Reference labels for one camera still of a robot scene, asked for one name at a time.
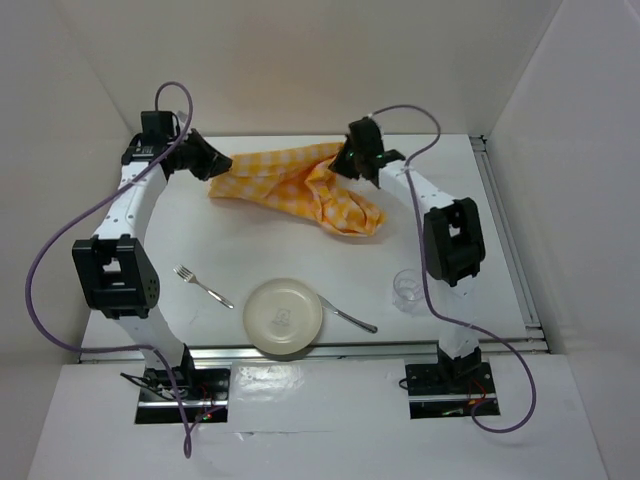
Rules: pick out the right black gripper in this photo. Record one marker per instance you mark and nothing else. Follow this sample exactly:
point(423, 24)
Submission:
point(341, 164)

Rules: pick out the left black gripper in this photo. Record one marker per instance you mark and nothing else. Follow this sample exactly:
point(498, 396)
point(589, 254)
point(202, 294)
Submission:
point(211, 163)

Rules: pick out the yellow white checkered cloth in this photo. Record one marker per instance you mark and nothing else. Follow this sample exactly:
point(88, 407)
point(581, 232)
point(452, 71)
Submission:
point(298, 181)

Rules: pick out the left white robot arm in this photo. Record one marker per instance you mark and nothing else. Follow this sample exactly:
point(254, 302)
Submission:
point(116, 275)

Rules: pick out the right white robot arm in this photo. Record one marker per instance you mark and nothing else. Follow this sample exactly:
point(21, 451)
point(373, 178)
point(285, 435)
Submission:
point(451, 242)

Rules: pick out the silver fork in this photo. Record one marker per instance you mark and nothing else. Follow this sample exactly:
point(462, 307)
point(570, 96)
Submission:
point(189, 277)

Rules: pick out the clear plastic cup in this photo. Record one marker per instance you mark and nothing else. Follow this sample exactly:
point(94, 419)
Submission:
point(408, 293)

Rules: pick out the silver spoon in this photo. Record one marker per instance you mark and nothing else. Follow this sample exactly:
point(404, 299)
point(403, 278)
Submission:
point(327, 305)

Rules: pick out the cream round plate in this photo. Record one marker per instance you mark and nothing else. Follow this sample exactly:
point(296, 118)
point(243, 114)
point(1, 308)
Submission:
point(282, 316)

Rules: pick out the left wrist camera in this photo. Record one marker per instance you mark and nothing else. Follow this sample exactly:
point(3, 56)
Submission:
point(160, 123)

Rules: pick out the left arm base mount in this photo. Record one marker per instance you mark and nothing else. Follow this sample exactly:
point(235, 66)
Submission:
point(205, 401)

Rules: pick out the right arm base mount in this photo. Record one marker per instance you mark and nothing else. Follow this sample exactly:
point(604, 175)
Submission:
point(431, 396)

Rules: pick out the aluminium rail frame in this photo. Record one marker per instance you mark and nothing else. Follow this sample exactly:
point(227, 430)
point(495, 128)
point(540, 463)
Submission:
point(232, 246)

